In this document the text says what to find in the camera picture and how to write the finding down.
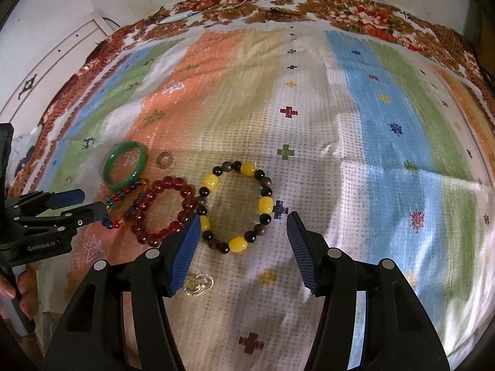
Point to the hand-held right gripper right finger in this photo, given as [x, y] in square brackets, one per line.
[303, 250]

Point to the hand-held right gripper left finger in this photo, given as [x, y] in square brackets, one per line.
[186, 250]

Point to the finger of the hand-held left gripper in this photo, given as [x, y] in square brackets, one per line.
[91, 213]
[65, 198]

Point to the green jade bangle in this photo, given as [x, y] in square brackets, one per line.
[108, 169]

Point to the person's left hand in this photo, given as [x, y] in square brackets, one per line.
[26, 293]

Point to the striped patterned blanket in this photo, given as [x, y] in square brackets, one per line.
[309, 143]

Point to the white headboard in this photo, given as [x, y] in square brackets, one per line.
[50, 62]

